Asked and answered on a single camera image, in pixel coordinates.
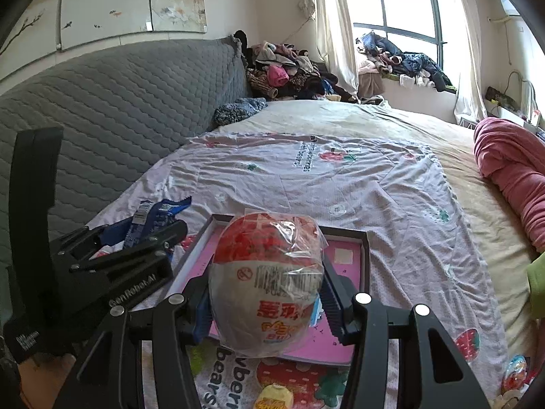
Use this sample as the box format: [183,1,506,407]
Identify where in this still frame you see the window with dark frame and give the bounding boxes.
[353,0,448,45]

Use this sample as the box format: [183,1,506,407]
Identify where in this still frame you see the dark blue knitted cloth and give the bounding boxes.
[213,97,268,127]

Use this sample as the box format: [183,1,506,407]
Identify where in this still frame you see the blue white snack packet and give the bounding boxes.
[123,198,192,251]

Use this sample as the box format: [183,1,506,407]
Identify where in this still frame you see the wall painting panels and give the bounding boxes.
[0,0,209,58]

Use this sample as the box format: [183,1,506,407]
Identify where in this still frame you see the grey quilted headboard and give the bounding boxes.
[0,36,252,307]

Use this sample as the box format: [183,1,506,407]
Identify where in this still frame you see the beige bed sheet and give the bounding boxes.
[213,94,545,397]

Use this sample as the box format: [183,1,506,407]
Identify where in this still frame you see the pile of mixed clothes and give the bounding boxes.
[234,30,359,104]

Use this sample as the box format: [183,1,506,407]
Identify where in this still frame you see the small colourful egg toy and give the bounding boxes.
[501,354,529,395]

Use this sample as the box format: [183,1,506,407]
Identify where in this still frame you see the clothes heap on windowsill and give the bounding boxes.
[355,30,454,93]

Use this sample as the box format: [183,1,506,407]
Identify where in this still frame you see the red white egg toy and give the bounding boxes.
[208,211,329,359]

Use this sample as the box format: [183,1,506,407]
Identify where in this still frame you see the cream curtain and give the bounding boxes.
[443,0,488,124]
[311,0,360,90]

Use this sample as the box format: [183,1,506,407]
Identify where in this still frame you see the person's left hand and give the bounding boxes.
[17,351,78,409]

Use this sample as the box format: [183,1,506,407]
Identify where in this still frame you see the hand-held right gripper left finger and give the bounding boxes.
[53,276,214,409]

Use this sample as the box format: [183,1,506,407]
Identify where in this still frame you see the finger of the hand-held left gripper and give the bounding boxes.
[69,220,189,274]
[49,224,128,265]

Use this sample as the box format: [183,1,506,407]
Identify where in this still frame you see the pink shallow tray box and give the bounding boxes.
[164,213,371,369]

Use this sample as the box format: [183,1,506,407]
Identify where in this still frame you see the printed strawberry blanket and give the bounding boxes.
[85,130,512,409]

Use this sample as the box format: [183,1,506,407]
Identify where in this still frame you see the yellow snack packet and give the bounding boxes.
[254,383,296,409]

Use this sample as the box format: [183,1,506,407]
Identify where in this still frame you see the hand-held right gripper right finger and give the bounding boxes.
[317,259,480,409]

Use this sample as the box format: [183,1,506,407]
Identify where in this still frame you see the pink rolled blanket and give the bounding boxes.
[473,117,545,254]

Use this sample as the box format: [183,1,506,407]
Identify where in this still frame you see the green cloth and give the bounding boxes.
[527,251,545,320]

